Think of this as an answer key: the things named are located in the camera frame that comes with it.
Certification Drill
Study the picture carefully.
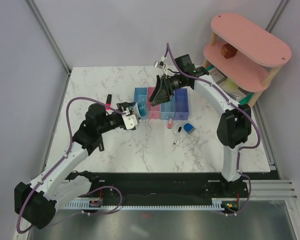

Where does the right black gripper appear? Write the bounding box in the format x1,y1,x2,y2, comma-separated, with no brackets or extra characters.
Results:
149,73,185,107

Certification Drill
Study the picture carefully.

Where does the blue capped pen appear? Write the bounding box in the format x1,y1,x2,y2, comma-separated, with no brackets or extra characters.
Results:
135,100,149,119

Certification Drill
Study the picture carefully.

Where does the light blue end bin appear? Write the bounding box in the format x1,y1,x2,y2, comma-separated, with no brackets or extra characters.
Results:
131,86,150,119

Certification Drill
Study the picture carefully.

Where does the purple blue bin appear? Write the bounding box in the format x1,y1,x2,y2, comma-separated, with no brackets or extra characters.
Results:
174,88,190,121

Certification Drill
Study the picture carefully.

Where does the pink bin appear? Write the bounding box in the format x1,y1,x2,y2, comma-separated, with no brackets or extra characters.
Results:
147,87,161,119

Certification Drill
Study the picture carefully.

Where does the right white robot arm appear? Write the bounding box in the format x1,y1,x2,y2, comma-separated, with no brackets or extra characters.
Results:
149,54,252,197

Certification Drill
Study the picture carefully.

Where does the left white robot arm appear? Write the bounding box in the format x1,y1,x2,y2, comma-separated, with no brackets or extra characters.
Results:
14,101,149,229

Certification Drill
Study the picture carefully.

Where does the pink highlighter marker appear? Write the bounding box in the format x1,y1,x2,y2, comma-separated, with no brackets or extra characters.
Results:
105,94,112,111

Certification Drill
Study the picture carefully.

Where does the pink eraser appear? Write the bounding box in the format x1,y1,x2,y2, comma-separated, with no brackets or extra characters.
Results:
167,118,173,129

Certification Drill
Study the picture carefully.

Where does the blue highlighter marker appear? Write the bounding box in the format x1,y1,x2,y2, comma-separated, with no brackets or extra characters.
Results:
98,142,105,152

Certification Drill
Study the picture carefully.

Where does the black capped pen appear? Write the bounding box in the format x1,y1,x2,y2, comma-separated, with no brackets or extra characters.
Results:
173,126,182,145

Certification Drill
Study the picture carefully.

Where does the blue pencil sharpener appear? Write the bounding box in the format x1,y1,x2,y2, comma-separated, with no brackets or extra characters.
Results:
183,123,195,134

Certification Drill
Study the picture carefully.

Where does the green spiral notebook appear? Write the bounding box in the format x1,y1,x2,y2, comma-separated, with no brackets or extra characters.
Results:
206,65,253,105

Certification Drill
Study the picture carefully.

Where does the red brown small box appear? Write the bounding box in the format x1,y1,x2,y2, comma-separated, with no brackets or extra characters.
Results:
221,43,238,59

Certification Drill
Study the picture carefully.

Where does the pink two tier shelf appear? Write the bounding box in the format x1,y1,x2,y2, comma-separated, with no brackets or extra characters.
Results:
202,12,292,107

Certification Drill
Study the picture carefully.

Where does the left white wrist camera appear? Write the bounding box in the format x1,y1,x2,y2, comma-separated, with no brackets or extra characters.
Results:
122,114,139,130

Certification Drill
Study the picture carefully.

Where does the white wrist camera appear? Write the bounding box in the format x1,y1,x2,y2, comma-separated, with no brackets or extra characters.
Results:
154,56,168,75
122,114,139,130

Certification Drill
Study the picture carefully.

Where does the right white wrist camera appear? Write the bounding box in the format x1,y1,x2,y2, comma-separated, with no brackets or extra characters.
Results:
154,56,168,75

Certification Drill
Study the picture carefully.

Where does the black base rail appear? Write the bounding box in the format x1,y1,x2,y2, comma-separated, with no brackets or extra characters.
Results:
65,170,249,200

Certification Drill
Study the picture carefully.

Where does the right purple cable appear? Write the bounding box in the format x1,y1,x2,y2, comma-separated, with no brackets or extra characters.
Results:
165,42,262,217

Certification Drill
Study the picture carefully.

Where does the purple cable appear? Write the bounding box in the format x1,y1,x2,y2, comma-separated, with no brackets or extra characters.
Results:
16,96,131,235
165,42,262,217

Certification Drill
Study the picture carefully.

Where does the white cable duct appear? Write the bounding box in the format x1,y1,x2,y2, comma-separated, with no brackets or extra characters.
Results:
61,197,239,211

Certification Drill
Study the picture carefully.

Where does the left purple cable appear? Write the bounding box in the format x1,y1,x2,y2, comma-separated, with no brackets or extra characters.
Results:
16,96,131,235

